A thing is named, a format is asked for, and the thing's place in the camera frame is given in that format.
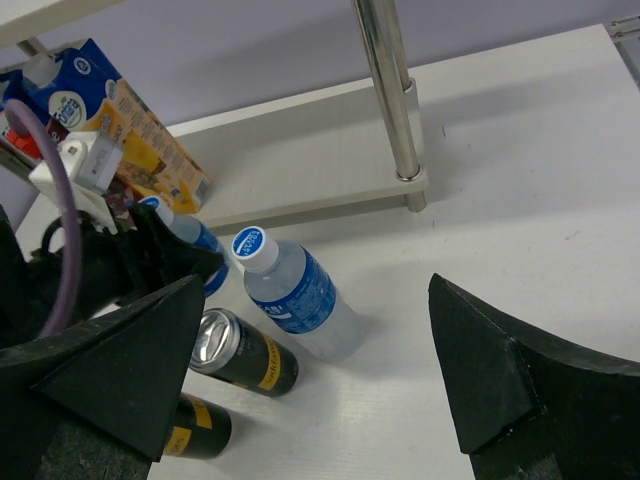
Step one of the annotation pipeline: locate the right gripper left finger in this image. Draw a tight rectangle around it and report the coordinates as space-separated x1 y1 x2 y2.
1 276 204 479

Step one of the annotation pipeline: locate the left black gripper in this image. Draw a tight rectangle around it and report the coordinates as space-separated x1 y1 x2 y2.
1 204 224 345

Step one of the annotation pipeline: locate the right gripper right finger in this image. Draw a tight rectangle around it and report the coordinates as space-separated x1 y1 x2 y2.
428 274 639 479

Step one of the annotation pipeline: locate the blue water bottle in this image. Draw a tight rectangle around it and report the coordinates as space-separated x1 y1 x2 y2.
139 196 229 297
231 226 364 361

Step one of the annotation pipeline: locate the black yellow can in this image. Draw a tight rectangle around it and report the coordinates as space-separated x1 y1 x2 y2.
163 393 232 460
189 308 299 397

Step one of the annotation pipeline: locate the white two-tier shelf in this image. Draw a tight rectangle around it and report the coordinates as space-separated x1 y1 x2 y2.
0 0 431 231

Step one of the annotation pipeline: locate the yellow pineapple juice carton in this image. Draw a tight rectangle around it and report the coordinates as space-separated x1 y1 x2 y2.
21 39 212 214

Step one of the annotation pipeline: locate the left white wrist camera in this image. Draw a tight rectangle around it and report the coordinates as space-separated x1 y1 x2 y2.
1 113 123 234

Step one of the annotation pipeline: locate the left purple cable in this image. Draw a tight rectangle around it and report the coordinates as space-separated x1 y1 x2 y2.
3 98 84 341

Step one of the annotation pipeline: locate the aluminium right side rail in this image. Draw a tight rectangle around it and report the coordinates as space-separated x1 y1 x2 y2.
607 15 640 85

